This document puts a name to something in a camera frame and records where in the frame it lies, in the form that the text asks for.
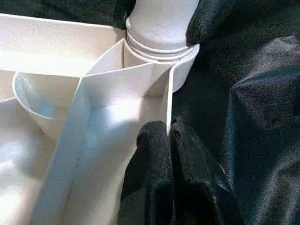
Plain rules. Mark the black mat cover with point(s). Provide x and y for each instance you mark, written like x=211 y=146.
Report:
x=257 y=105

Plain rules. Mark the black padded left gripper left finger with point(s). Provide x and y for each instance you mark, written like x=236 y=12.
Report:
x=150 y=168

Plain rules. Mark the white plastic table leg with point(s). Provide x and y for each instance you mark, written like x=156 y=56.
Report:
x=159 y=25

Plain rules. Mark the white plastic table top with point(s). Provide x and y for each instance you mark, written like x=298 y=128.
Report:
x=47 y=47

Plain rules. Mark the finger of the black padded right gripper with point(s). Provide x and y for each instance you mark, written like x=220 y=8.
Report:
x=122 y=14
x=206 y=21

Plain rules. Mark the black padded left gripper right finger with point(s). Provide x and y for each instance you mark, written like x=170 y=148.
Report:
x=199 y=182

